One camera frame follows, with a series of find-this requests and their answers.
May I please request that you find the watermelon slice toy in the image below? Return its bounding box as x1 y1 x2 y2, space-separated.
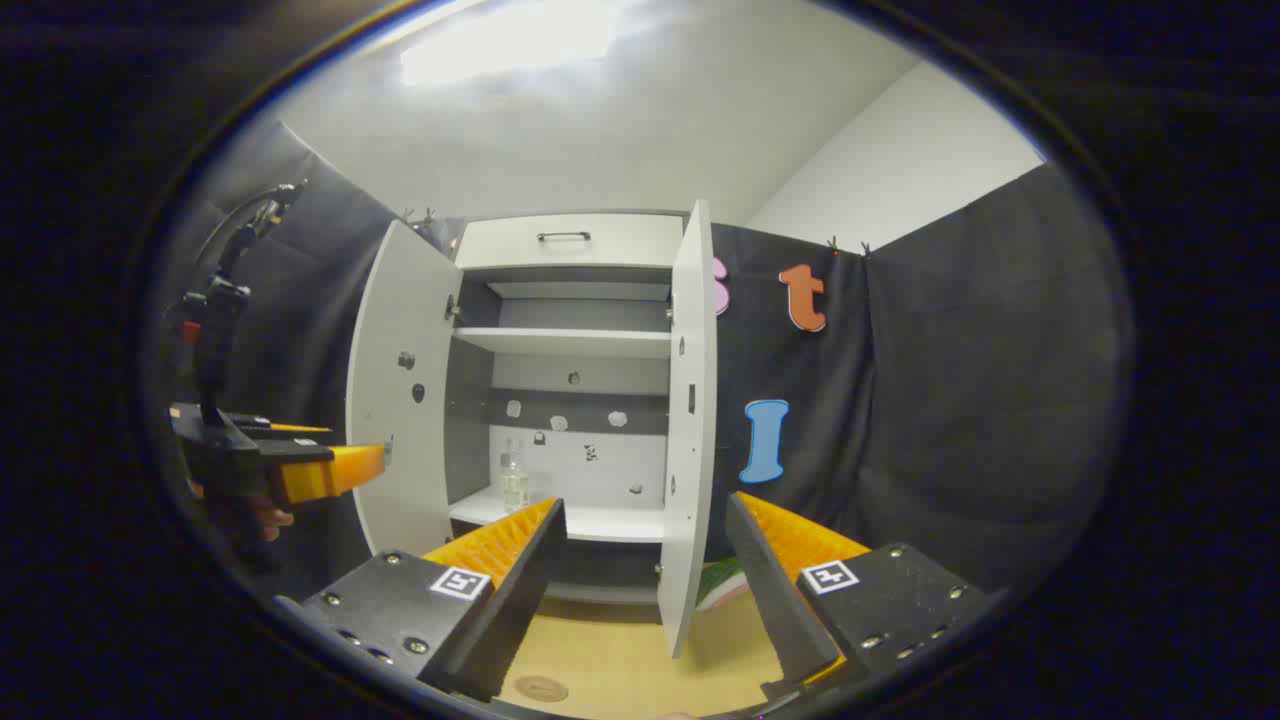
695 557 751 613

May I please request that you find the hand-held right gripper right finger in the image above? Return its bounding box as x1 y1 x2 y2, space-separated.
725 491 991 701

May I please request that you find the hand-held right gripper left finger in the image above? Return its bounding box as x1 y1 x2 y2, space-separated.
275 497 568 703

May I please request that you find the white cabinet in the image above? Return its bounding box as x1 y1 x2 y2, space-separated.
440 210 693 607

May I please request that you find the white cabinet door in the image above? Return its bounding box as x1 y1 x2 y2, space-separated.
345 218 466 559
657 200 718 659

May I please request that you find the clear glass bottle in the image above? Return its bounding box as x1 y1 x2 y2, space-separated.
498 438 531 513

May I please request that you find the white cabinet shelf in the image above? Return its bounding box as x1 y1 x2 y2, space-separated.
448 485 668 544
453 327 673 360

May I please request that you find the black backdrop cloth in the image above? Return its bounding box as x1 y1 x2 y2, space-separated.
150 120 1136 601

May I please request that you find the white cabinet drawer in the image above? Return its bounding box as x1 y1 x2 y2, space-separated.
455 212 686 271

